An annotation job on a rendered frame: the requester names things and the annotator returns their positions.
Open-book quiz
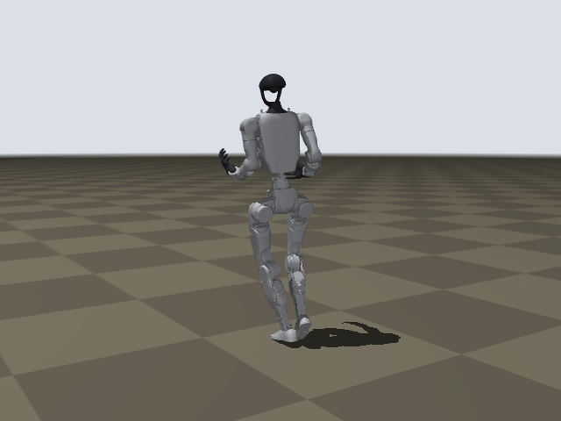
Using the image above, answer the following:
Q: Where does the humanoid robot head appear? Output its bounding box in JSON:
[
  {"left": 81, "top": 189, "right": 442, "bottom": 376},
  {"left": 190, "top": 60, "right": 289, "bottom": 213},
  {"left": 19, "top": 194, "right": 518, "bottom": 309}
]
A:
[{"left": 259, "top": 74, "right": 288, "bottom": 114}]

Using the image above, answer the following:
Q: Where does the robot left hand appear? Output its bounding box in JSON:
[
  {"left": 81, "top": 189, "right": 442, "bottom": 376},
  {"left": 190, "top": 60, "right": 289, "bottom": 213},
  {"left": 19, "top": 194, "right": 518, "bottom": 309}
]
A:
[{"left": 219, "top": 148, "right": 236, "bottom": 174}]

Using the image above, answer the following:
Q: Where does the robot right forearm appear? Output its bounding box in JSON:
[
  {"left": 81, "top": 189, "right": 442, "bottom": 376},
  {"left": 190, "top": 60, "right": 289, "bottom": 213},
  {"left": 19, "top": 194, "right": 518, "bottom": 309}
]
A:
[{"left": 302, "top": 151, "right": 322, "bottom": 177}]

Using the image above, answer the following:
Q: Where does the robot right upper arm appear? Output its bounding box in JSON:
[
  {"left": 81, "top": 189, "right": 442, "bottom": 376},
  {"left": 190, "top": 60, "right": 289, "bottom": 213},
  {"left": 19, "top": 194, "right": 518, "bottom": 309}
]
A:
[{"left": 296, "top": 112, "right": 322, "bottom": 163}]

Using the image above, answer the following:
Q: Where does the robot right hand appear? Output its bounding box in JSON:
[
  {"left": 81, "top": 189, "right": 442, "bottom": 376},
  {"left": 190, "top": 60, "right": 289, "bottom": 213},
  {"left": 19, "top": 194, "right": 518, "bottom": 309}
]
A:
[{"left": 284, "top": 161, "right": 309, "bottom": 179}]

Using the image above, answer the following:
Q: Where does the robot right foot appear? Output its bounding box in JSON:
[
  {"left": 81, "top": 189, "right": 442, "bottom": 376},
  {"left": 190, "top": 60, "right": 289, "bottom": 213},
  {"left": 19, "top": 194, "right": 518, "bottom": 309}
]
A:
[{"left": 295, "top": 315, "right": 311, "bottom": 339}]

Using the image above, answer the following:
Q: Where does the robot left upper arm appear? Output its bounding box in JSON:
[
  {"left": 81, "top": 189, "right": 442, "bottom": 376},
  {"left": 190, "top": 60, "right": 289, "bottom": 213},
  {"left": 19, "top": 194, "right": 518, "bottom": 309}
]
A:
[{"left": 240, "top": 117, "right": 261, "bottom": 172}]

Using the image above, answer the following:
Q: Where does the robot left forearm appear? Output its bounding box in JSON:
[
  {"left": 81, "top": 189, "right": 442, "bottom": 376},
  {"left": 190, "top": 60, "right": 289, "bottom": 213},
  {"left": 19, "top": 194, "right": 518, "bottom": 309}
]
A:
[{"left": 228, "top": 159, "right": 254, "bottom": 181}]

